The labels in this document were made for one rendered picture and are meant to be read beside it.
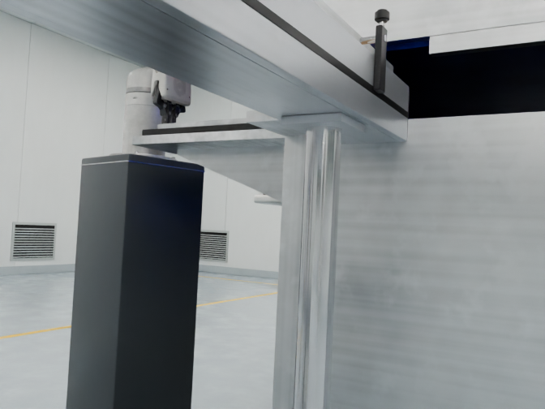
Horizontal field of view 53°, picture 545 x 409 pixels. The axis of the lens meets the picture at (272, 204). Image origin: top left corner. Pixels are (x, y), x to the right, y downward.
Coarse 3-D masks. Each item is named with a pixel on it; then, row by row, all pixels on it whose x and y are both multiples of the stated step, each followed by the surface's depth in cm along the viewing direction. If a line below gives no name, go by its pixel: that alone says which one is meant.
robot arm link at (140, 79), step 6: (132, 72) 152; (138, 72) 151; (144, 72) 151; (150, 72) 151; (132, 78) 151; (138, 78) 151; (144, 78) 150; (150, 78) 151; (132, 84) 151; (138, 84) 150; (144, 84) 150; (150, 84) 151; (126, 90) 154; (132, 90) 151; (138, 90) 150; (144, 90) 150; (150, 90) 151
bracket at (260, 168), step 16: (192, 160) 125; (208, 160) 122; (224, 160) 120; (240, 160) 118; (256, 160) 116; (272, 160) 114; (240, 176) 118; (256, 176) 116; (272, 176) 114; (272, 192) 114
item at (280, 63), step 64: (0, 0) 39; (64, 0) 38; (128, 0) 38; (192, 0) 41; (256, 0) 48; (320, 0) 66; (192, 64) 52; (256, 64) 51; (320, 64) 60; (384, 64) 76; (384, 128) 80
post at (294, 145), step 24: (288, 144) 101; (288, 168) 101; (288, 192) 101; (288, 216) 100; (288, 240) 100; (288, 264) 100; (288, 288) 99; (288, 312) 99; (288, 336) 99; (288, 360) 98; (288, 384) 98; (288, 408) 98
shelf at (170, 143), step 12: (204, 132) 113; (216, 132) 111; (228, 132) 110; (240, 132) 108; (252, 132) 107; (264, 132) 106; (144, 144) 122; (156, 144) 121; (168, 144) 120; (180, 144) 119; (192, 144) 118; (204, 144) 117; (216, 144) 117; (228, 144) 116; (240, 144) 115; (252, 144) 114; (264, 144) 113; (276, 144) 112
